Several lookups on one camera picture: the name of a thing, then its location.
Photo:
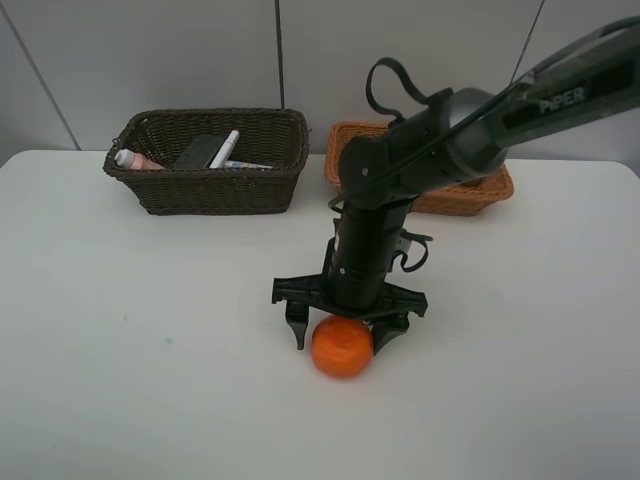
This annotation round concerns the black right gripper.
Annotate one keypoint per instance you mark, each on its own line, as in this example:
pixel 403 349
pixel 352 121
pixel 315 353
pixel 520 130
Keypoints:
pixel 352 282

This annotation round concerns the orange tangerine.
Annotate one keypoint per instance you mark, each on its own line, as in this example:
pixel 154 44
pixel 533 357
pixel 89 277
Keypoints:
pixel 341 347

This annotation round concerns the white shampoo bottle blue cap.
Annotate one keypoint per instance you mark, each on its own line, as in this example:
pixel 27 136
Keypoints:
pixel 245 165

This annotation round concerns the white marker pink caps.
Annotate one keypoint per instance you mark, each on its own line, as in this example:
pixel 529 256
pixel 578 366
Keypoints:
pixel 224 152

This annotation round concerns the black whiteboard eraser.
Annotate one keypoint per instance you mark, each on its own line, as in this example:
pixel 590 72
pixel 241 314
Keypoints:
pixel 200 153

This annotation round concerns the pink lotion bottle white cap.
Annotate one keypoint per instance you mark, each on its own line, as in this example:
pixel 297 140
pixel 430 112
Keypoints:
pixel 127 159

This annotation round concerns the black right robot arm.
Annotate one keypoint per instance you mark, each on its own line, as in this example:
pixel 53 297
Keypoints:
pixel 459 136

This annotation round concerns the orange wicker basket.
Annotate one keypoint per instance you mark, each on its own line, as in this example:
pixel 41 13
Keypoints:
pixel 464 200

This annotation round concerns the dark brown wicker basket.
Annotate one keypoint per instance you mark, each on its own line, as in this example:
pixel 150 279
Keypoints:
pixel 274 137

